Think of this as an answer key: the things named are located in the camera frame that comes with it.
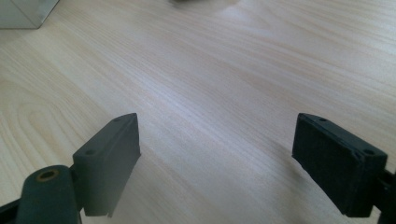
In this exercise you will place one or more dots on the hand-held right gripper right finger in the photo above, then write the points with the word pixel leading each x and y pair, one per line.
pixel 336 161

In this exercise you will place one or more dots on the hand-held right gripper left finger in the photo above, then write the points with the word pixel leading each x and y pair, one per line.
pixel 106 161

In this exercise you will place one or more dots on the expandable grey metal bookend rack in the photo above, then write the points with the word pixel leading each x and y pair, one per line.
pixel 21 12

